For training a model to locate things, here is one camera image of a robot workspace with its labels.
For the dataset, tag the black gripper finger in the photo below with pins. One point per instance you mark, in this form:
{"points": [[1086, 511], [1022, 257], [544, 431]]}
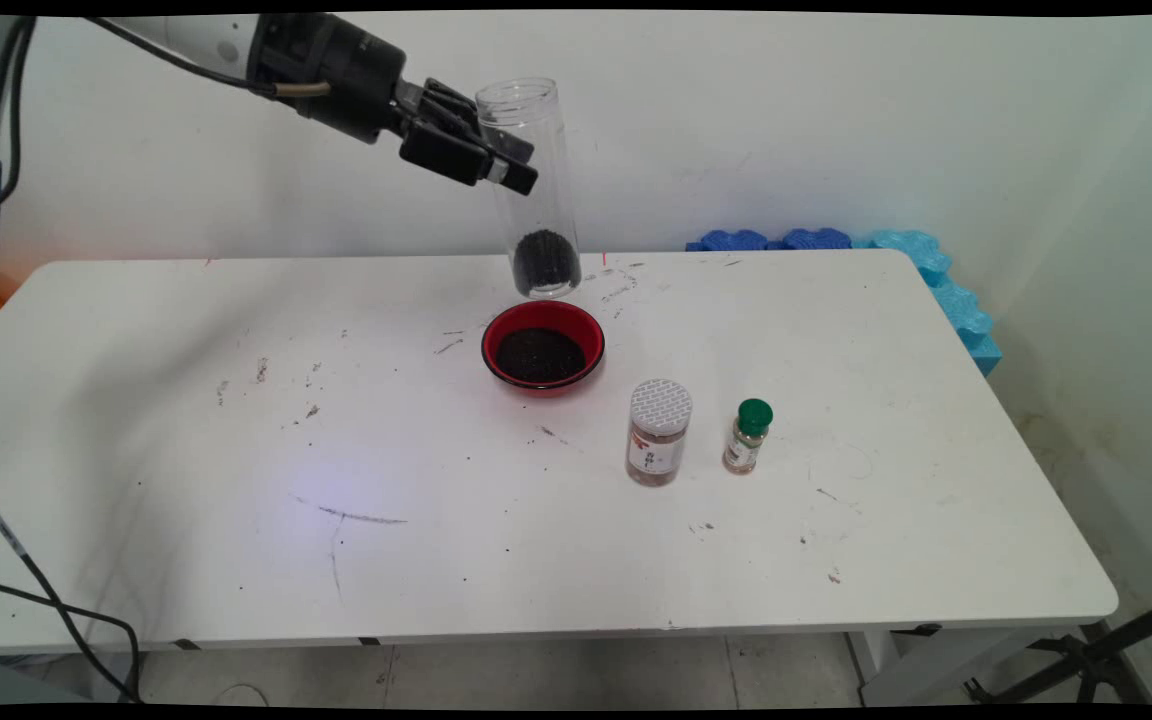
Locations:
{"points": [[451, 150], [461, 108]]}

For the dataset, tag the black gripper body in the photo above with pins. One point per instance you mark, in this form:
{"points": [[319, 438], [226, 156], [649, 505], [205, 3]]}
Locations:
{"points": [[346, 75]]}

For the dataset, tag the clear jar with black seeds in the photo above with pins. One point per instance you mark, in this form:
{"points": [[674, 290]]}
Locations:
{"points": [[541, 225]]}

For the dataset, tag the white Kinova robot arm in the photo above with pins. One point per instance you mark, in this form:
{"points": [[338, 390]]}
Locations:
{"points": [[206, 40]]}

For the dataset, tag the red bowl with black seeds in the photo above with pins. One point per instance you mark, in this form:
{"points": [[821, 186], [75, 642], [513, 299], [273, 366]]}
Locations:
{"points": [[541, 355]]}

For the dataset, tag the dark blue foam block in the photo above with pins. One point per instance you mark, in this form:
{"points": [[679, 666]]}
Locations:
{"points": [[731, 241], [816, 239]]}

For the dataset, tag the spice jar with white lid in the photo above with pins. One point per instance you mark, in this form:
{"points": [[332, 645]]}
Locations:
{"points": [[658, 440]]}

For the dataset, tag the orange box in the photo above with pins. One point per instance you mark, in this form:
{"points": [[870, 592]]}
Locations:
{"points": [[1, 290]]}

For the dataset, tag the small spice bottle green cap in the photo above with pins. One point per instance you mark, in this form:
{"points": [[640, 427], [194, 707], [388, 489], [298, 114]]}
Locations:
{"points": [[748, 435]]}

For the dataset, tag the light blue foam block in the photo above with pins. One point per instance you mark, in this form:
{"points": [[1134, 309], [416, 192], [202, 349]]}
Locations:
{"points": [[936, 265]]}

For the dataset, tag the white table leg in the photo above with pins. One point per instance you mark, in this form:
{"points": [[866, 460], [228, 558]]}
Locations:
{"points": [[936, 665]]}

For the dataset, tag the black tripod stand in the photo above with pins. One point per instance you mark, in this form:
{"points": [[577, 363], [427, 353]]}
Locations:
{"points": [[1096, 655]]}

